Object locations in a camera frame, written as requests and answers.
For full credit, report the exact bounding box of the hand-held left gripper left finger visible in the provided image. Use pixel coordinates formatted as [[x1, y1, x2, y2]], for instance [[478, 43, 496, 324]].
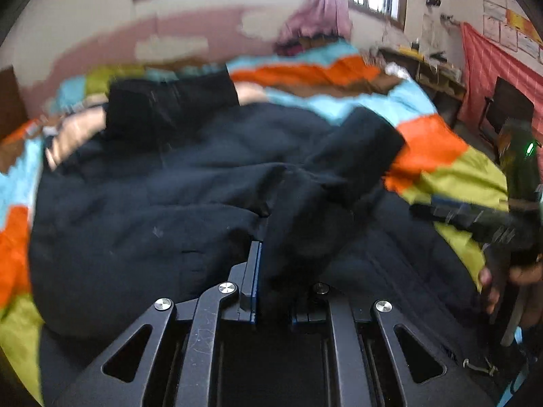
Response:
[[55, 241, 264, 407]]

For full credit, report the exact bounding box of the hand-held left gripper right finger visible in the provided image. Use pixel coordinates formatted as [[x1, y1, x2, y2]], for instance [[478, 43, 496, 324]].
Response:
[[291, 282, 499, 407]]

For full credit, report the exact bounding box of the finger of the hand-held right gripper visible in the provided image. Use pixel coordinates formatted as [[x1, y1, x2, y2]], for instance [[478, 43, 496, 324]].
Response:
[[411, 200, 533, 247]]

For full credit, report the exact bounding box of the black jacket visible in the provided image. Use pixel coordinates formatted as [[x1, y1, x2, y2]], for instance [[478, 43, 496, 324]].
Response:
[[27, 70, 505, 395]]

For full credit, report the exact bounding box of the person's right hand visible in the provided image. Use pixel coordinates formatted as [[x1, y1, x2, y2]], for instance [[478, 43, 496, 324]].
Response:
[[479, 258, 543, 329]]

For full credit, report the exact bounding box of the colourful striped blanket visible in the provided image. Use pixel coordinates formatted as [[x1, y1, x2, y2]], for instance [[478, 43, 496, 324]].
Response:
[[0, 40, 516, 403]]

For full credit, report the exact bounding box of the red checked cloth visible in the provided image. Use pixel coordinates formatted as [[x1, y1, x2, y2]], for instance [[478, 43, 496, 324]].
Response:
[[460, 22, 543, 136]]

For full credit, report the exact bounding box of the cluttered wooden desk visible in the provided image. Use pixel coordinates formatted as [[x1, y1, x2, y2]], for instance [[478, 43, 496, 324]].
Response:
[[375, 44, 468, 104]]

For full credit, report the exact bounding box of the pink curtain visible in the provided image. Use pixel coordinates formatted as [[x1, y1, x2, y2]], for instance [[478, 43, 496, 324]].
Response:
[[275, 0, 354, 57]]

